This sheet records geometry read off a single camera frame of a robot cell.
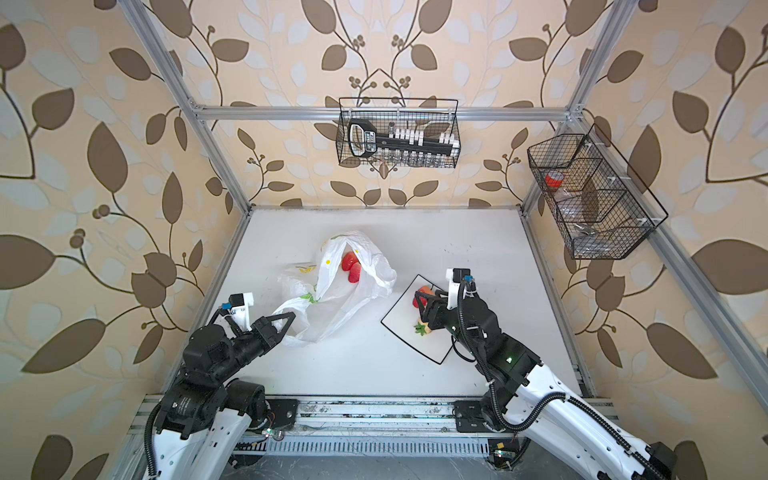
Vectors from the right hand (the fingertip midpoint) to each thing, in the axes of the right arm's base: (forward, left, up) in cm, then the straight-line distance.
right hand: (425, 297), depth 72 cm
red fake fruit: (+19, +21, -18) cm, 33 cm away
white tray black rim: (+5, +5, -21) cm, 22 cm away
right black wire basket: (+16, -45, +13) cm, 49 cm away
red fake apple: (+12, -3, -18) cm, 22 cm away
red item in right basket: (+33, -41, +9) cm, 53 cm away
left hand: (-4, +30, +1) cm, 31 cm away
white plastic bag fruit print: (+1, +26, -1) cm, 26 cm away
